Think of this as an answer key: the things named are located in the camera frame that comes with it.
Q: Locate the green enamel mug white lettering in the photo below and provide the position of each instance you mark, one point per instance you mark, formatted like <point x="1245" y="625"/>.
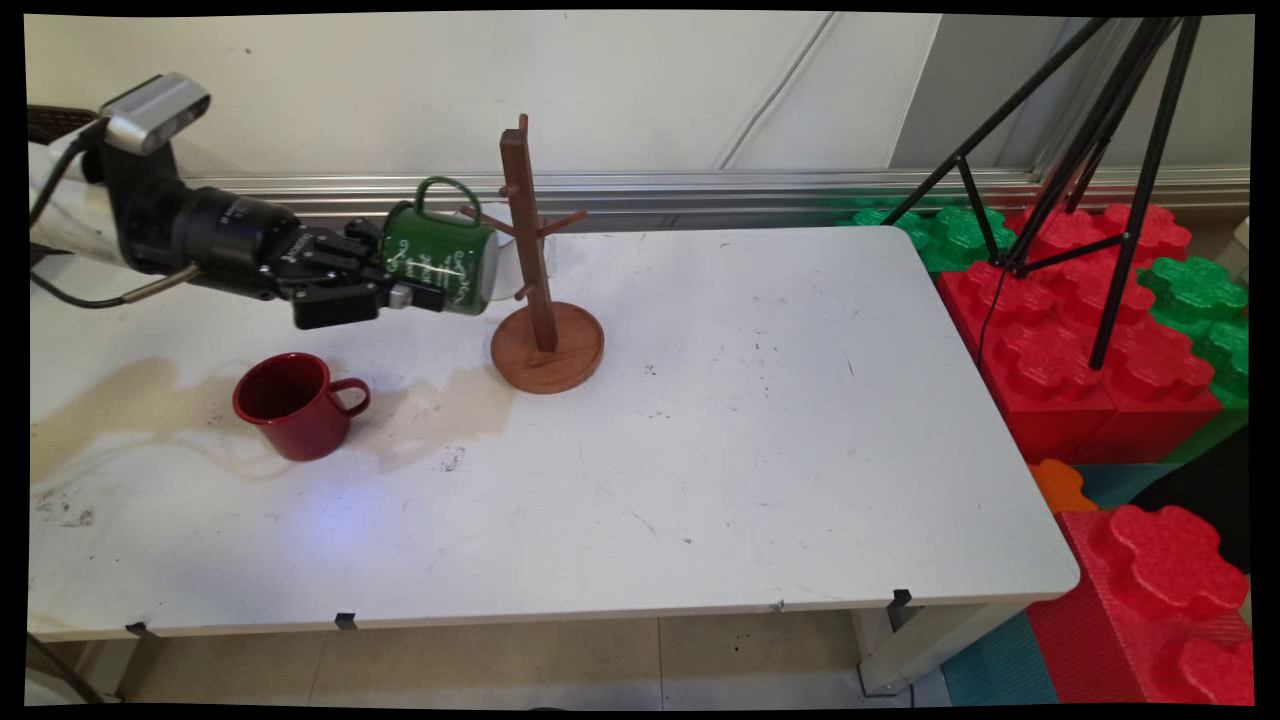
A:
<point x="440" y="255"/>

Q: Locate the green foam block stacked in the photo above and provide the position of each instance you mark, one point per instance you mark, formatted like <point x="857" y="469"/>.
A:
<point x="1200" y="290"/>

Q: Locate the brown wicker basket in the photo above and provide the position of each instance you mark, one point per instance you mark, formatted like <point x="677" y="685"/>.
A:
<point x="55" y="120"/>

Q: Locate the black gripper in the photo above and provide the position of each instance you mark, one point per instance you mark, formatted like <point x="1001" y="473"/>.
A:
<point x="230" y="240"/>

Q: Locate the green foam block flat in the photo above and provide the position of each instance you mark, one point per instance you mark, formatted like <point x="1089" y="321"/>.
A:
<point x="955" y="235"/>

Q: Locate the aluminium wall rail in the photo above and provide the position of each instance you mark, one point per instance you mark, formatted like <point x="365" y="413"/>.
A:
<point x="700" y="195"/>

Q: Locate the wooden mug tree stand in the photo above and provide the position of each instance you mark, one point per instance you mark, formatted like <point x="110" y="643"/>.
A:
<point x="547" y="355"/>

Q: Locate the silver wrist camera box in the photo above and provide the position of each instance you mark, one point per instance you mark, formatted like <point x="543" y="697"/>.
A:
<point x="155" y="110"/>

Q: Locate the large red foam block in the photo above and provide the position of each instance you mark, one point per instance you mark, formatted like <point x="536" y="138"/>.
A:
<point x="1060" y="370"/>

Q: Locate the orange foam block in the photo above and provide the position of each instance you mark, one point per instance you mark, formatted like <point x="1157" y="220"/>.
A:
<point x="1060" y="485"/>

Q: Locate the white table leg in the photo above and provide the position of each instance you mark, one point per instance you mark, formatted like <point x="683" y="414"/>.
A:
<point x="925" y="640"/>

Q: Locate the red enamel mug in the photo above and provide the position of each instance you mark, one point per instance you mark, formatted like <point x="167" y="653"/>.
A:
<point x="300" y="420"/>

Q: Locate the red foam block ribbed side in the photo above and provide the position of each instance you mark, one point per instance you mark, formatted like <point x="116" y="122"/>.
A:
<point x="1160" y="590"/>

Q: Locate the black tripod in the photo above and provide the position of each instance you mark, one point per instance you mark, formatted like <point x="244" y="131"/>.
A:
<point x="1120" y="270"/>

